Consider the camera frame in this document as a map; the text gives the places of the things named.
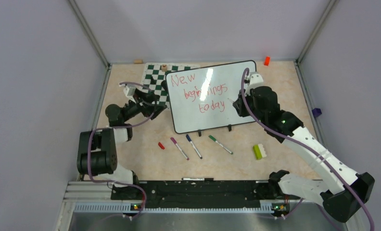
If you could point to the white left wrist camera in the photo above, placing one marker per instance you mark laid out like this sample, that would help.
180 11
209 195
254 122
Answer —
131 92

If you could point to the marker on base rail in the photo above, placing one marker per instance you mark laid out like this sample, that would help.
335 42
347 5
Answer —
197 179

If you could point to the green capped marker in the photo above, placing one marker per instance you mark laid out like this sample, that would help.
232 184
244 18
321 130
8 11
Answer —
220 144

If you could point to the green lego brick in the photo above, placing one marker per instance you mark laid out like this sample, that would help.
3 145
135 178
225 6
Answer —
259 151

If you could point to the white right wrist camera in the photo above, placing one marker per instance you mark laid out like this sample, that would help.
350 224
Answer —
252 81

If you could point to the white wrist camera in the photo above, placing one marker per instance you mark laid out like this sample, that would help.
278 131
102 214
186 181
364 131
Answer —
131 92
252 81

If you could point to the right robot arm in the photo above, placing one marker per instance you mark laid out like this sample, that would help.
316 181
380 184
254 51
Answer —
341 192

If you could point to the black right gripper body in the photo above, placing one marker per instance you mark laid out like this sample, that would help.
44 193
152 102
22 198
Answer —
258 113

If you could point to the orange block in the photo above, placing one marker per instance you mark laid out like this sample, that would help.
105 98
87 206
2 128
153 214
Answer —
267 61

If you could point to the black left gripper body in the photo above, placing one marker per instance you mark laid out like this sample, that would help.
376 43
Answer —
144 108

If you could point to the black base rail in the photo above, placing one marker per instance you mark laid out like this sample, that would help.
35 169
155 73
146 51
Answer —
200 194

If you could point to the red marker cap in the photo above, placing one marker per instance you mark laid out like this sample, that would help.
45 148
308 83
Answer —
161 145

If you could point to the black sparkly microphone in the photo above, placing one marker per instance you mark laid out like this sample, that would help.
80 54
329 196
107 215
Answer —
163 85

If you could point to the purple block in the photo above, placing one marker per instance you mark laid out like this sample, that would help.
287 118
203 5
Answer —
316 112

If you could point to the pink capped marker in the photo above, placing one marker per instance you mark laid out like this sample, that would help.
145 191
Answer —
179 148

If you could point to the white whiteboard black frame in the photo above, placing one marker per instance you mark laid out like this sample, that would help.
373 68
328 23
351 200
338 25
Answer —
199 97

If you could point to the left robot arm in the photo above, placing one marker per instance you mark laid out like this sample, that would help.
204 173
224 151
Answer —
99 153

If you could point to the wooden cork piece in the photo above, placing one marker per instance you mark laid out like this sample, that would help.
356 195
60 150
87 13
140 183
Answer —
138 61

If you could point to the green white chess mat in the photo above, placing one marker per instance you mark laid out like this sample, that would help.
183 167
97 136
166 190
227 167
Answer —
155 69

